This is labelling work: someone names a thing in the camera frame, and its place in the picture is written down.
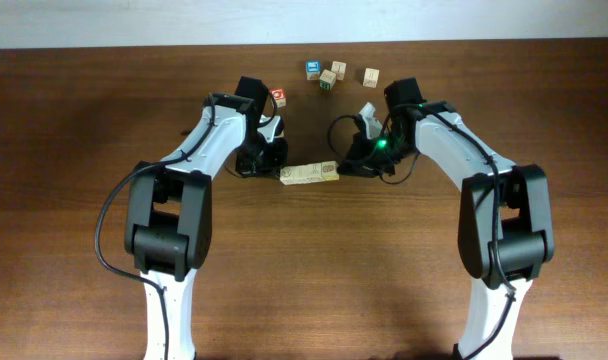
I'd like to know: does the blue number wooden block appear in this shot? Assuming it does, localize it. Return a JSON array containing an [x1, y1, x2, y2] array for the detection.
[[280, 166, 297, 185]]

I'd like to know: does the red sided wooden block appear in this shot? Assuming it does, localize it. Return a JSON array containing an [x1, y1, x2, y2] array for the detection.
[[293, 165, 310, 184]]

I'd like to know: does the yellow wooden block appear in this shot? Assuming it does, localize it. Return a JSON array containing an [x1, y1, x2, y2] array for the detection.
[[321, 161, 339, 181]]

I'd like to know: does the blue sided wooden block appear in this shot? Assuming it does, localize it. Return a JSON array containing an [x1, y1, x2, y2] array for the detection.
[[307, 163, 324, 183]]

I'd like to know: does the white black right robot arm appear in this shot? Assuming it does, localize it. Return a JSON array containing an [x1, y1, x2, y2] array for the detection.
[[338, 78, 555, 360]]

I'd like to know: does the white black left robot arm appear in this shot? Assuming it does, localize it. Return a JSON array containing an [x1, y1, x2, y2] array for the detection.
[[124, 76, 288, 359]]

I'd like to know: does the red top wooden block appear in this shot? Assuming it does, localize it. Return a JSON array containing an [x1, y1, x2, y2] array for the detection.
[[270, 88, 287, 108]]

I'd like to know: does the plain wooden block rightmost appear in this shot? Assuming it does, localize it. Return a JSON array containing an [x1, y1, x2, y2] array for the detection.
[[362, 68, 380, 88]]

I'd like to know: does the plain wooden block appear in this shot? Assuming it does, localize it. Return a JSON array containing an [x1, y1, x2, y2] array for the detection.
[[331, 61, 347, 81], [362, 68, 380, 88]]

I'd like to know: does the green letter wooden block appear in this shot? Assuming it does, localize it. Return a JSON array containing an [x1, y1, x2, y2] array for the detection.
[[319, 69, 337, 91]]

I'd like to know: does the plain wooden block far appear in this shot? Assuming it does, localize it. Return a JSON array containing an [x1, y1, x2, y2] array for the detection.
[[331, 61, 347, 81]]

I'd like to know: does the blue top wooden block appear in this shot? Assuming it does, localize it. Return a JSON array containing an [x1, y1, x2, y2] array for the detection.
[[305, 60, 321, 80]]

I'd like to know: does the right black cable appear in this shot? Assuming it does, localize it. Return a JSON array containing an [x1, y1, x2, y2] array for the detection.
[[326, 102, 518, 360]]

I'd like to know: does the black cable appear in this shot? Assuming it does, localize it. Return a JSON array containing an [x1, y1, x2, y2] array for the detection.
[[94, 92, 280, 360], [326, 102, 518, 360]]

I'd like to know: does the left black cable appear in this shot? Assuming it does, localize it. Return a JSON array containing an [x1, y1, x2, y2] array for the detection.
[[94, 92, 280, 360]]

